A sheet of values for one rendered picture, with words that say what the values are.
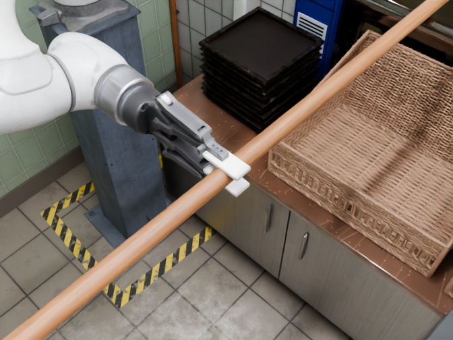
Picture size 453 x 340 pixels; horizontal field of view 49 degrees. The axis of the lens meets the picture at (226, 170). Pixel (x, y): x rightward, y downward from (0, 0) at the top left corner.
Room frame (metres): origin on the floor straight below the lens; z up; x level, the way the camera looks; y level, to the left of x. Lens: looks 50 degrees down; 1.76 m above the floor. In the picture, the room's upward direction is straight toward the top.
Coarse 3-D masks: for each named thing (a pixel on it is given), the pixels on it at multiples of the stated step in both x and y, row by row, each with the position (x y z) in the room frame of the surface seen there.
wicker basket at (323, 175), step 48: (336, 96) 1.22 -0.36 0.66; (384, 96) 1.19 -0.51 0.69; (432, 96) 1.11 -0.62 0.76; (288, 144) 1.03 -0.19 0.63; (336, 144) 1.07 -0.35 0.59; (384, 144) 1.07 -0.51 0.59; (336, 192) 0.81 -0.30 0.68; (384, 192) 0.88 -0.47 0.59; (432, 192) 0.88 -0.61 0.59; (384, 240) 0.70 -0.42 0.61; (432, 240) 0.63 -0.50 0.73
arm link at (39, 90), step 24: (0, 0) 0.63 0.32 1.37; (0, 24) 0.61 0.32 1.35; (0, 48) 0.59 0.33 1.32; (24, 48) 0.60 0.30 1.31; (0, 72) 0.56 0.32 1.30; (24, 72) 0.57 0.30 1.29; (48, 72) 0.60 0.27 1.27; (0, 96) 0.53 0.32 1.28; (24, 96) 0.55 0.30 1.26; (48, 96) 0.57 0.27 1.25; (0, 120) 0.51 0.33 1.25; (24, 120) 0.53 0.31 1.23; (48, 120) 0.57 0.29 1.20
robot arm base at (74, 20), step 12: (48, 0) 1.21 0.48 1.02; (108, 0) 1.17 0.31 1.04; (48, 12) 1.13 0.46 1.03; (60, 12) 1.13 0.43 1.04; (72, 12) 1.12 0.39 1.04; (84, 12) 1.12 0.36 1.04; (96, 12) 1.13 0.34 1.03; (108, 12) 1.15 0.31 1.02; (120, 12) 1.17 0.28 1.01; (48, 24) 1.11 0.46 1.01; (72, 24) 1.10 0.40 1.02; (84, 24) 1.10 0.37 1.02; (96, 24) 1.12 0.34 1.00
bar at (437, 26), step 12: (360, 0) 0.98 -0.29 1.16; (372, 0) 0.96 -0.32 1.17; (384, 0) 0.95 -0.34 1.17; (384, 12) 0.94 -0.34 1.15; (396, 12) 0.92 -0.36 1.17; (408, 12) 0.91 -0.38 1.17; (420, 24) 0.88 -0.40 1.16; (432, 24) 0.87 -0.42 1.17; (444, 24) 0.87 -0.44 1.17; (444, 36) 0.85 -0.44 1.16; (444, 324) 0.47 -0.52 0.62; (432, 336) 0.47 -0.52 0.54; (444, 336) 0.46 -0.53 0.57
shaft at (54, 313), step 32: (448, 0) 0.92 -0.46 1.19; (352, 64) 0.69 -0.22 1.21; (320, 96) 0.61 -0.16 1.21; (288, 128) 0.55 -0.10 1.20; (256, 160) 0.49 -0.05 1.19; (192, 192) 0.41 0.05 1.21; (160, 224) 0.36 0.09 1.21; (128, 256) 0.32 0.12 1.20; (96, 288) 0.27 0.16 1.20; (32, 320) 0.23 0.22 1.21; (64, 320) 0.24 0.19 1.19
